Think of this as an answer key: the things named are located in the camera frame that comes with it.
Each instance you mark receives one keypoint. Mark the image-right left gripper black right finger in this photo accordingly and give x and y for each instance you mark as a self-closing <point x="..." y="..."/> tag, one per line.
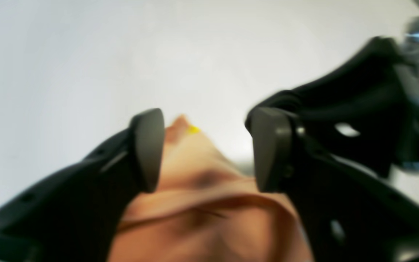
<point x="348" y="215"/>

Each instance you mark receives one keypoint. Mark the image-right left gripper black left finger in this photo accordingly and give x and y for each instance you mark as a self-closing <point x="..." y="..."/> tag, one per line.
<point x="72" y="215"/>

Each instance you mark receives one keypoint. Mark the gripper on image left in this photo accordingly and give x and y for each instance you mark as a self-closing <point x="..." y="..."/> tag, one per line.
<point x="357" y="112"/>

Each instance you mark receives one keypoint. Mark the peach T-shirt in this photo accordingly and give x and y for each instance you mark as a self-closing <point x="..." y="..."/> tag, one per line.
<point x="205" y="210"/>

